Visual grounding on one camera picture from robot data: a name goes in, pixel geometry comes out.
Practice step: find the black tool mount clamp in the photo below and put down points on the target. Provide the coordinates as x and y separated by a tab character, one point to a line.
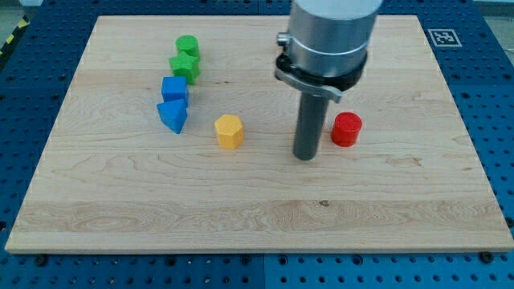
329	88

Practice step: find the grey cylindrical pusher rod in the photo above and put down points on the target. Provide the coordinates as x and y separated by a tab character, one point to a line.
310	121

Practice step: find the yellow hexagon block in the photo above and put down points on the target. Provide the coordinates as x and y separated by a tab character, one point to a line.
229	130

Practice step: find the red cylinder block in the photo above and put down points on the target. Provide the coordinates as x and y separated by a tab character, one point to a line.
346	128

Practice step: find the white fiducial marker tag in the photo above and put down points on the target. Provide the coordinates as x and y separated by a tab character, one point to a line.
442	37

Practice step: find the green star block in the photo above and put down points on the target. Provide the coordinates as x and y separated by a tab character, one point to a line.
185	65

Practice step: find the blue triangle block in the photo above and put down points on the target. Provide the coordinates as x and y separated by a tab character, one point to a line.
173	114

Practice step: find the green cylinder block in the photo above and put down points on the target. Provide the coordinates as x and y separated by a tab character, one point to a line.
188	44

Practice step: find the blue cube block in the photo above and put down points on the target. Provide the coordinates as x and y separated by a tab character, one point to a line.
175	88

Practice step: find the yellow black hazard tape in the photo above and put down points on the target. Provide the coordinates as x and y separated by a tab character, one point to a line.
15	36

